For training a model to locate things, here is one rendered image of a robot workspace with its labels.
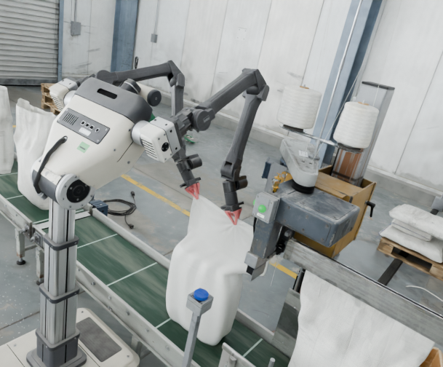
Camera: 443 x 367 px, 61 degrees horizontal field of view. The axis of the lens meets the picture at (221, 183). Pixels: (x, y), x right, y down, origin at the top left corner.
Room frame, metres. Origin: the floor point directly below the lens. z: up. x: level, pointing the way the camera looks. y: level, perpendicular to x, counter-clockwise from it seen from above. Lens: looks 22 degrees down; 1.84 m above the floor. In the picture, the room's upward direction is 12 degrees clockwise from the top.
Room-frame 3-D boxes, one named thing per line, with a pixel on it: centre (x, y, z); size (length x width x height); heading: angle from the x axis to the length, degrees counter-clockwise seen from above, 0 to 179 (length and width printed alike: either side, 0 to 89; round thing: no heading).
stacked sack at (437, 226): (3.63, -2.17, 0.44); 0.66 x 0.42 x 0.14; 52
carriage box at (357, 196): (1.61, -0.52, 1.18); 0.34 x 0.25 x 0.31; 146
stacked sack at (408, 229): (3.84, -2.23, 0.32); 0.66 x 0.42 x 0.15; 140
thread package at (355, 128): (1.49, -0.47, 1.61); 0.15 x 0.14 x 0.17; 56
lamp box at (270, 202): (1.25, -0.18, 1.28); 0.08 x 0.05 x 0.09; 56
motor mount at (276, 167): (1.66, -0.34, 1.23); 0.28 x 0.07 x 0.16; 56
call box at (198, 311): (1.24, -0.01, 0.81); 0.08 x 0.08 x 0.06; 56
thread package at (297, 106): (1.64, -0.26, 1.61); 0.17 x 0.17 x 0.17
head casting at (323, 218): (1.31, -0.35, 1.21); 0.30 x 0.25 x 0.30; 56
